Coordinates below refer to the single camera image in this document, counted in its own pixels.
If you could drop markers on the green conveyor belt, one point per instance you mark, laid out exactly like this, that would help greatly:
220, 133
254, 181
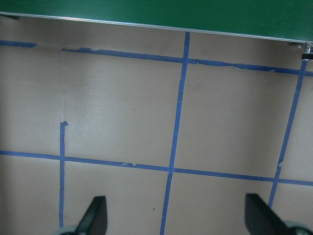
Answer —
156, 12

